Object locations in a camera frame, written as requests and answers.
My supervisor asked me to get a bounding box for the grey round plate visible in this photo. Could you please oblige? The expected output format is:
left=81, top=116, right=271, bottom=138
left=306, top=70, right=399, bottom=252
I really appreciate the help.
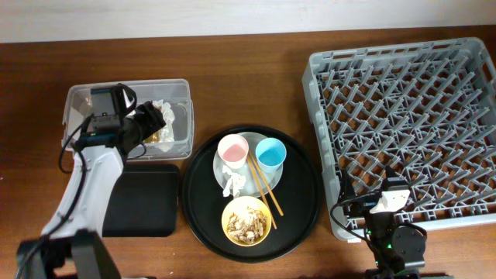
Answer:
left=213, top=132, right=284, bottom=198

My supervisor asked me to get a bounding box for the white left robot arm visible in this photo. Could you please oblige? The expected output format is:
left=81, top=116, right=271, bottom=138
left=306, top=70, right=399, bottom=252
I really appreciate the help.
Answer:
left=16, top=102, right=165, bottom=278

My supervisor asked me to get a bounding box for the round black serving tray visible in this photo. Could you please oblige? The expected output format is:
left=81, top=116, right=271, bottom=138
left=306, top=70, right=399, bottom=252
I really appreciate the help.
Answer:
left=181, top=126, right=323, bottom=263

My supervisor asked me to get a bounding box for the yellow bowl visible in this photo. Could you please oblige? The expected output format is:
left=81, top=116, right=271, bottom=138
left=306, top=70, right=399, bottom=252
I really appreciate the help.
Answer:
left=222, top=196, right=273, bottom=247

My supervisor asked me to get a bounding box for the gold foil wrapper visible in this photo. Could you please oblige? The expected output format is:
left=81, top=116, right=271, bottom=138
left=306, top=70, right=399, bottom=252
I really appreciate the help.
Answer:
left=144, top=132, right=160, bottom=143

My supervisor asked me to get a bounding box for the pink cup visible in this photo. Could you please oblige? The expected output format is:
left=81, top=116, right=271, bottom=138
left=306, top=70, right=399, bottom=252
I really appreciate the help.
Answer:
left=217, top=134, right=250, bottom=169

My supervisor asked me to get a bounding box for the food scraps pile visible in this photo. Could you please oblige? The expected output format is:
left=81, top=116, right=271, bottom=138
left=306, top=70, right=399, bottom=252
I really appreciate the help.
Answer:
left=226, top=207, right=267, bottom=245

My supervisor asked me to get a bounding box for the grey plastic dishwasher rack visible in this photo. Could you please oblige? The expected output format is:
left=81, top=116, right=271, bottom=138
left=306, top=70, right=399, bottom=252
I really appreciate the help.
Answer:
left=302, top=37, right=495, bottom=242

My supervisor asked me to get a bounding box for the small white tissue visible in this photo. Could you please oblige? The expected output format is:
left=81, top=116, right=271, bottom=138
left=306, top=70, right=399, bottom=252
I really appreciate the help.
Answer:
left=222, top=165, right=246, bottom=198

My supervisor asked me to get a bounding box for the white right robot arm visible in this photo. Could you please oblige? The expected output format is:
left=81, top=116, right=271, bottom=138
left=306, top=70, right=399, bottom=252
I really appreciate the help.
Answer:
left=338, top=167, right=427, bottom=279

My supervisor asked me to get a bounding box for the blue cup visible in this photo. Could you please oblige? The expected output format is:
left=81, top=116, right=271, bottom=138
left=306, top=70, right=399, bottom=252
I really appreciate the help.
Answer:
left=255, top=138, right=287, bottom=173

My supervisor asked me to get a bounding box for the black rectangular tray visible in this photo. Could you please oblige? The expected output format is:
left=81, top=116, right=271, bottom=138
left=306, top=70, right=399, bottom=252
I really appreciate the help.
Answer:
left=102, top=164, right=180, bottom=237

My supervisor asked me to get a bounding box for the wooden chopstick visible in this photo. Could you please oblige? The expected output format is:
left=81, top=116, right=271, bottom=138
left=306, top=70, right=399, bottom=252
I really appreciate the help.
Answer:
left=248, top=151, right=284, bottom=216
left=247, top=155, right=277, bottom=229

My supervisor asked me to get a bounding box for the clear plastic waste bin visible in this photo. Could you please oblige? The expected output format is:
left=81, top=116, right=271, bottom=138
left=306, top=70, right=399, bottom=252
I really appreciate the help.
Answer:
left=61, top=79, right=195, bottom=161

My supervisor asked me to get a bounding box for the large white napkin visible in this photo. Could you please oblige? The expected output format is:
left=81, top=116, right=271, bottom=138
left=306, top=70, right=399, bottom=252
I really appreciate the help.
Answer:
left=152, top=100, right=175, bottom=152

